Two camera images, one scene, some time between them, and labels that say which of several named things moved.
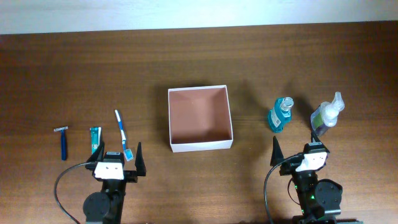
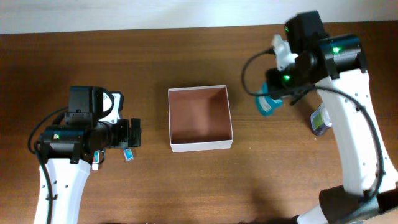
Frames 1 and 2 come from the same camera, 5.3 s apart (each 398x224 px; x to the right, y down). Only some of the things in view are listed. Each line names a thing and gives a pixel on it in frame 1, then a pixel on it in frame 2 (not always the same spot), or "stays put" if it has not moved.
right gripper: x=277 y=155 to x=271 y=79
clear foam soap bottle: x=326 y=115 stays put
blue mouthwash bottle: x=280 y=114 to x=266 y=104
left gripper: x=132 y=176 to x=125 y=140
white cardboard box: x=200 y=119 stays put
